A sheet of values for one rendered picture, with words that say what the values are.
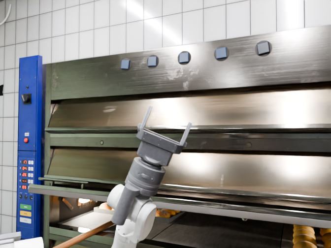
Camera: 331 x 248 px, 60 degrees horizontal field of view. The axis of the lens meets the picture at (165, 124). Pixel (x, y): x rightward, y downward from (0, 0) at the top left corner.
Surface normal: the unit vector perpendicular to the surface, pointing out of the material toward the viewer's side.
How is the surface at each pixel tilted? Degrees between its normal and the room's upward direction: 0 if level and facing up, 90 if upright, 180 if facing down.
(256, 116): 70
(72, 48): 90
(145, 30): 90
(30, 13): 90
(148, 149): 97
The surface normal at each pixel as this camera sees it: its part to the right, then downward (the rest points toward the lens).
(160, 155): -0.03, 0.09
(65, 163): -0.39, -0.37
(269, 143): -0.42, -0.04
